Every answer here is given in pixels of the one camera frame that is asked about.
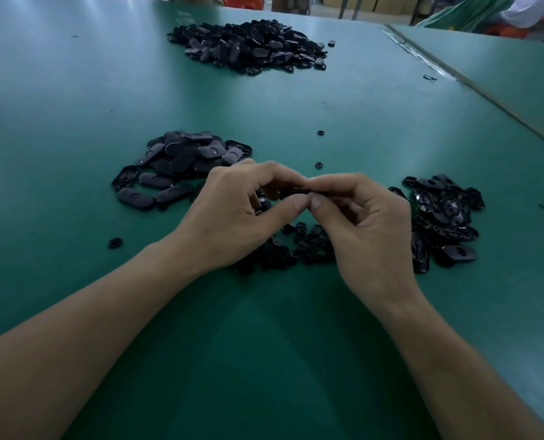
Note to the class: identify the pile of small black buttons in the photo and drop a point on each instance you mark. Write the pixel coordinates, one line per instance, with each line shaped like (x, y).
(286, 250)

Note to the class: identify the small black plastic scrap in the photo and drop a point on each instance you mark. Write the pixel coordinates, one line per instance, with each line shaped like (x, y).
(430, 78)

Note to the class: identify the small open cardboard box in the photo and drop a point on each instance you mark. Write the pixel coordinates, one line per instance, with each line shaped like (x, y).
(290, 2)

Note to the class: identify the green striped bag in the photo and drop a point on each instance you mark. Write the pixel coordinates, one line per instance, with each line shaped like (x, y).
(464, 12)

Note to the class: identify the person's left hand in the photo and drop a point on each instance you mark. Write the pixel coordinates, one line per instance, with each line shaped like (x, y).
(231, 215)

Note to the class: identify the red plastic stool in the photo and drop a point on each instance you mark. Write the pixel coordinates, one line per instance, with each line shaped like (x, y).
(243, 1)
(506, 30)

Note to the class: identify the person's left forearm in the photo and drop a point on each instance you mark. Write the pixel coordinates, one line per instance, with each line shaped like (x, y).
(75, 353)

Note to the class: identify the person's right forearm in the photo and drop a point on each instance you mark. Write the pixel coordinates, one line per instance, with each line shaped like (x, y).
(469, 380)

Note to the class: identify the person's right hand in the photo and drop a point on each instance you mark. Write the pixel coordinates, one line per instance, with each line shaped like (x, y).
(373, 243)

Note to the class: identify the pile of black oval shells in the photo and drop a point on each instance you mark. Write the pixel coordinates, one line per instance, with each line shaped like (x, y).
(442, 220)

